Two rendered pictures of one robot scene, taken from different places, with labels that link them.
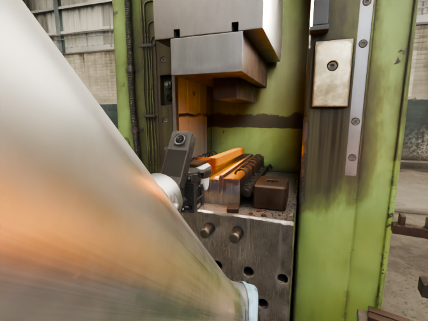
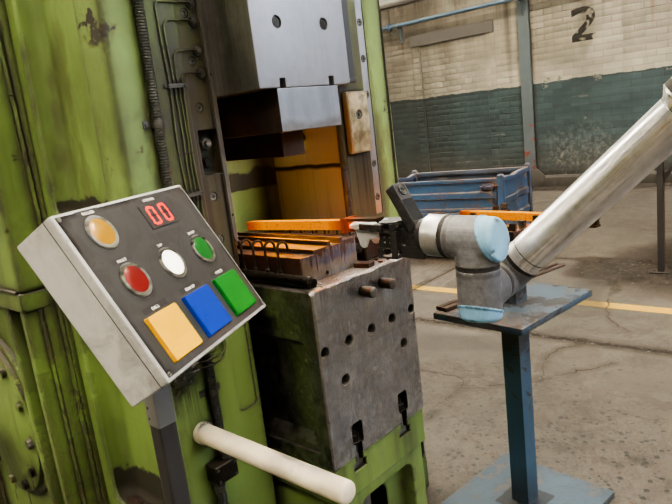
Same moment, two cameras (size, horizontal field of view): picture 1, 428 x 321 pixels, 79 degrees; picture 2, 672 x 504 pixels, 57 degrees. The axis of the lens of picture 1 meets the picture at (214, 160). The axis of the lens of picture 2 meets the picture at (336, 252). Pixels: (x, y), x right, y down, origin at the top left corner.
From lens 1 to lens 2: 137 cm
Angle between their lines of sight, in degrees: 65
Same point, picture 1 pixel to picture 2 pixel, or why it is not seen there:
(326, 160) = (364, 203)
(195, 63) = (304, 117)
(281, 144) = (249, 212)
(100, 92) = not seen: outside the picture
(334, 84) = (363, 131)
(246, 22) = (338, 77)
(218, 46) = (321, 99)
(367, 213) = not seen: hidden behind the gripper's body
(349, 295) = not seen: hidden behind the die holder
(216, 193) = (339, 259)
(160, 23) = (264, 69)
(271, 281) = (405, 316)
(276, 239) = (403, 274)
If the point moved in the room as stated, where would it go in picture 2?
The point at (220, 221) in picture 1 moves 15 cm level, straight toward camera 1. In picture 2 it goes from (368, 279) to (427, 279)
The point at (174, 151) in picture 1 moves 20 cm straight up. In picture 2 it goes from (406, 200) to (397, 106)
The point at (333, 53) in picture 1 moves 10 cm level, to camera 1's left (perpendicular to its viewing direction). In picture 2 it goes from (358, 103) to (345, 103)
